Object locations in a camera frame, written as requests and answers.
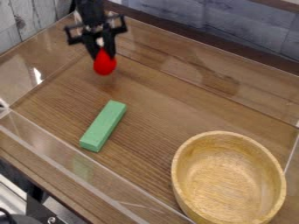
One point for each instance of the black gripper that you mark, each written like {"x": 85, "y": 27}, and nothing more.
{"x": 84, "y": 33}

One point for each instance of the red strawberry toy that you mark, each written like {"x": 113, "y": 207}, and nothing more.
{"x": 104, "y": 63}

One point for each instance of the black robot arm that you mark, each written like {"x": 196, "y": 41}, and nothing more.
{"x": 91, "y": 9}

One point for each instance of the green rectangular block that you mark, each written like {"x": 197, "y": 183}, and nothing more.
{"x": 103, "y": 125}

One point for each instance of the wooden bowl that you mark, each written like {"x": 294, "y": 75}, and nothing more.
{"x": 227, "y": 179}

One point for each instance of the clear acrylic enclosure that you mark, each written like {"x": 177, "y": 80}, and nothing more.
{"x": 183, "y": 88}

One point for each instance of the black metal table frame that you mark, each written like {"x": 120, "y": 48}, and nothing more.
{"x": 21, "y": 199}

